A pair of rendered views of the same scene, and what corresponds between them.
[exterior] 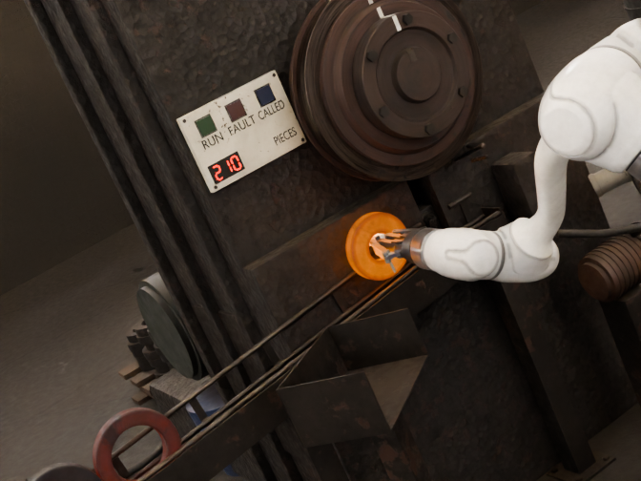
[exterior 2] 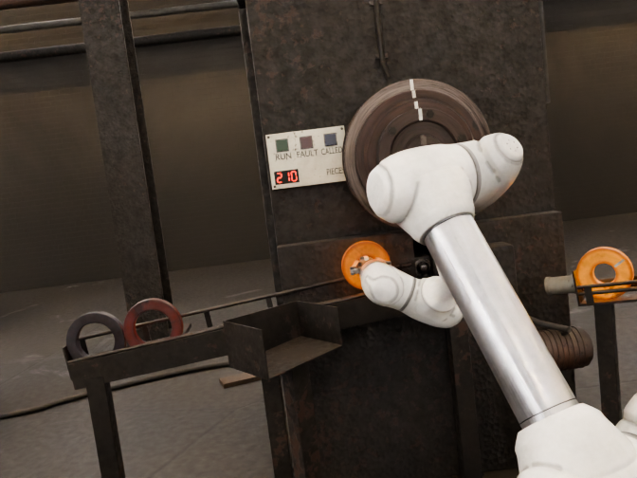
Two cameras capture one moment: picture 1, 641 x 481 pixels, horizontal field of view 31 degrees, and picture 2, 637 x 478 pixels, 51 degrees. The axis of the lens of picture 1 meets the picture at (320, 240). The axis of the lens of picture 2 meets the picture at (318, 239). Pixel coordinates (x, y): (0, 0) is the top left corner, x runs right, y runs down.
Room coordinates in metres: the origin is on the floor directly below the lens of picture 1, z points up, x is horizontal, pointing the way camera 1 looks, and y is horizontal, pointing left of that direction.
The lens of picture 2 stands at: (0.50, -0.76, 1.14)
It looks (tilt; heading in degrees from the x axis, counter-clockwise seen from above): 7 degrees down; 21
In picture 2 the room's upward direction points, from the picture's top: 7 degrees counter-clockwise
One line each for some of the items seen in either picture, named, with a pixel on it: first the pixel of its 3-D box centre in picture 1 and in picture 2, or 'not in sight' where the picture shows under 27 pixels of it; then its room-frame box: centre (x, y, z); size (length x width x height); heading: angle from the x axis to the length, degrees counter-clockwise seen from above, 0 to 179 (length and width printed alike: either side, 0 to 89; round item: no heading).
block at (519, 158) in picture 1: (527, 200); (500, 279); (2.72, -0.51, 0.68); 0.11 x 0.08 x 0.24; 24
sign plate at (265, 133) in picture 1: (243, 131); (308, 157); (2.58, 0.06, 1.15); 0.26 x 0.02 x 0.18; 114
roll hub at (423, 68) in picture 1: (413, 74); (423, 155); (2.53, -0.34, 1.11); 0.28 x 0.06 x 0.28; 114
